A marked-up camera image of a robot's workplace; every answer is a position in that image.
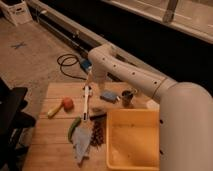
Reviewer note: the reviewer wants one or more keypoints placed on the white handled brush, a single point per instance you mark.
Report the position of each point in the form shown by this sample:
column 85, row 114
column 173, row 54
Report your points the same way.
column 86, row 98

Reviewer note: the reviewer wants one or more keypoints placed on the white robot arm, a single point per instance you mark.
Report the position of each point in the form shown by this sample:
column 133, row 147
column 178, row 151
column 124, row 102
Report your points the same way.
column 185, row 111

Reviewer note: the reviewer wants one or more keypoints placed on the yellow plastic tray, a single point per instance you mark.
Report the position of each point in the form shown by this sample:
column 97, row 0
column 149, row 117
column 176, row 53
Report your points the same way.
column 132, row 140

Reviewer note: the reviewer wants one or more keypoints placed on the blue sponge block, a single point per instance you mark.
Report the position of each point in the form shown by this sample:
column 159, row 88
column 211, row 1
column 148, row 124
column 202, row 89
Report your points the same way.
column 109, row 96

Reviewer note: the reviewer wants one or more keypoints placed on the dark metal cup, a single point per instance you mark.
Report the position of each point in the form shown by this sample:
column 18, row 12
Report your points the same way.
column 126, row 98

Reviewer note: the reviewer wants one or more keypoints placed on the blue power device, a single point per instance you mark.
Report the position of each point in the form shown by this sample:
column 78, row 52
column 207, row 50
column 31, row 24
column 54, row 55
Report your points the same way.
column 85, row 65

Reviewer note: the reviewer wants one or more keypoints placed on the black block eraser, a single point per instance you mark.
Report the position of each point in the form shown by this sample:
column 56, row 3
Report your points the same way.
column 98, row 116

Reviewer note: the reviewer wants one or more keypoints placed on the red tomato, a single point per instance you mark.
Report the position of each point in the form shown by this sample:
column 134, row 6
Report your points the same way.
column 68, row 104

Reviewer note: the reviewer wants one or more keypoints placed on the white small bowl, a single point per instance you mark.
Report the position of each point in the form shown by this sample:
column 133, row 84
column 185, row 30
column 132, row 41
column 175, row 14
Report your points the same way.
column 152, row 105

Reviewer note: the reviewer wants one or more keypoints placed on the green chili pepper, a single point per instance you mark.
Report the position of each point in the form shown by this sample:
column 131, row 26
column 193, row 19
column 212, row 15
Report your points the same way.
column 71, row 130

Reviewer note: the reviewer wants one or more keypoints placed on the grey blue cloth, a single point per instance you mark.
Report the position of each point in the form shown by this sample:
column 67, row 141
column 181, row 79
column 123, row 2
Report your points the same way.
column 81, row 140

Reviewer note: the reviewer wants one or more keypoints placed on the yellow banana toy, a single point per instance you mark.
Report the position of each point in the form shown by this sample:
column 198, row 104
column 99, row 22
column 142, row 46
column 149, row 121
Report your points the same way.
column 54, row 111

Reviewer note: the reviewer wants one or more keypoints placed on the black chair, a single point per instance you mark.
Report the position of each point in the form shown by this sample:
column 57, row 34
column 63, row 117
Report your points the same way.
column 12, row 122

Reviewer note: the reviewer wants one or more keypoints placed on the white cardboard box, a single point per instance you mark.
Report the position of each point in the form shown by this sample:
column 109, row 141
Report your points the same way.
column 17, row 14

